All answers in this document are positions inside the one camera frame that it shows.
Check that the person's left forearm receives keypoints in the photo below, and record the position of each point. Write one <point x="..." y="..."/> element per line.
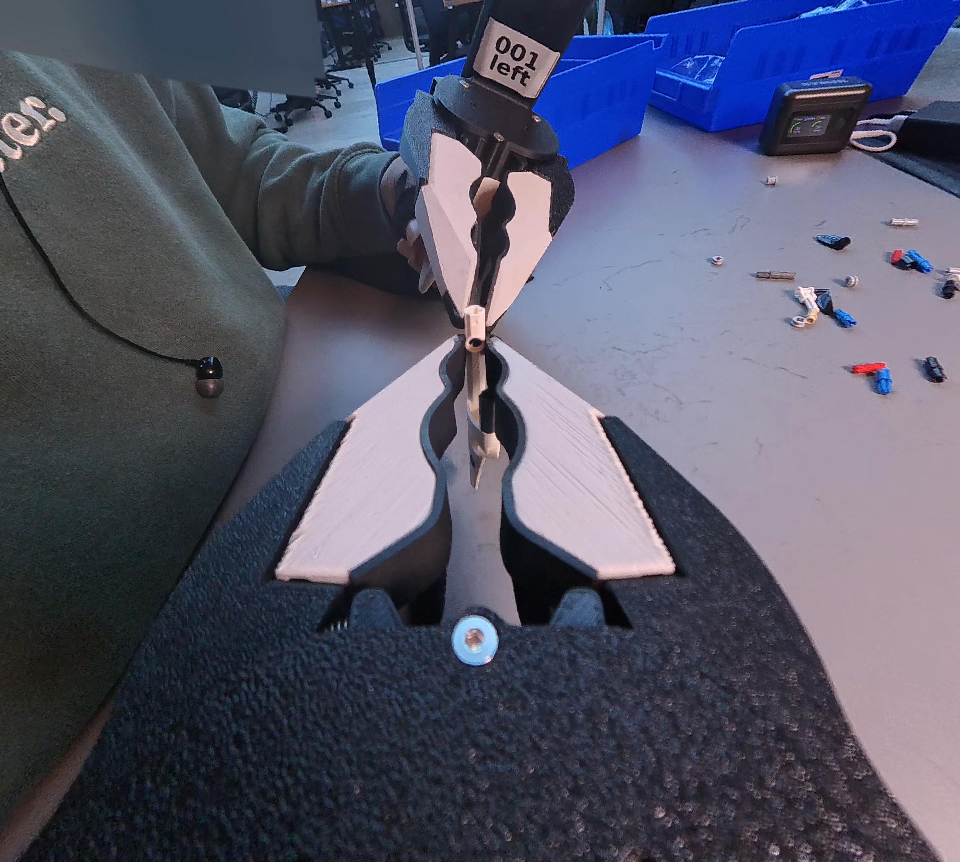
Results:
<point x="300" y="187"/>

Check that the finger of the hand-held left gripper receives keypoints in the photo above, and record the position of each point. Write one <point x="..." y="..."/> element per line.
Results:
<point x="446" y="217"/>
<point x="529" y="224"/>

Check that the person's left hand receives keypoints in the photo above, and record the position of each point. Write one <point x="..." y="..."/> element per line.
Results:
<point x="397" y="202"/>

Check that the black power adapter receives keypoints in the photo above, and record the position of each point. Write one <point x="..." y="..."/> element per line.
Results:
<point x="930" y="127"/>

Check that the black lego wedge piece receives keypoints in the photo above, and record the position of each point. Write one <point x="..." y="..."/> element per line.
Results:
<point x="832" y="242"/>

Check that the dark grey lego connector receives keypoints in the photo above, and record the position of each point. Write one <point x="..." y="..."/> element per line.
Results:
<point x="775" y="274"/>

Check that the black office chair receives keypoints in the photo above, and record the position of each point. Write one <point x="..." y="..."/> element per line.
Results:
<point x="307" y="101"/>

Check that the white connector with tan pin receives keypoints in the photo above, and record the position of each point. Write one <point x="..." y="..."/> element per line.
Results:
<point x="806" y="298"/>

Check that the black device with green display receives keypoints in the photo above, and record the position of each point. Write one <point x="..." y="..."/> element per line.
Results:
<point x="817" y="119"/>

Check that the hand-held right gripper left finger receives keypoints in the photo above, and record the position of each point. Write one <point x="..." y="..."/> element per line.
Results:
<point x="360" y="502"/>

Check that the white spotted lego panel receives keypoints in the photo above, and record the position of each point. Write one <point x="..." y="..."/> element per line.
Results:
<point x="480" y="438"/>

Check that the blue lego pin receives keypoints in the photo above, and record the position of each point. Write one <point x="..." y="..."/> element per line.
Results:
<point x="844" y="317"/>
<point x="919" y="262"/>
<point x="883" y="380"/>

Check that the black textured pad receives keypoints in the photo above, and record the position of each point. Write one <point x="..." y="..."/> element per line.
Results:
<point x="375" y="281"/>

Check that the black table mat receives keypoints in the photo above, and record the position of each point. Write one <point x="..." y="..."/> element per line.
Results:
<point x="922" y="176"/>

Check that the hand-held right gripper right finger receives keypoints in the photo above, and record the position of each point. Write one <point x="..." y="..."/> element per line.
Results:
<point x="585" y="494"/>

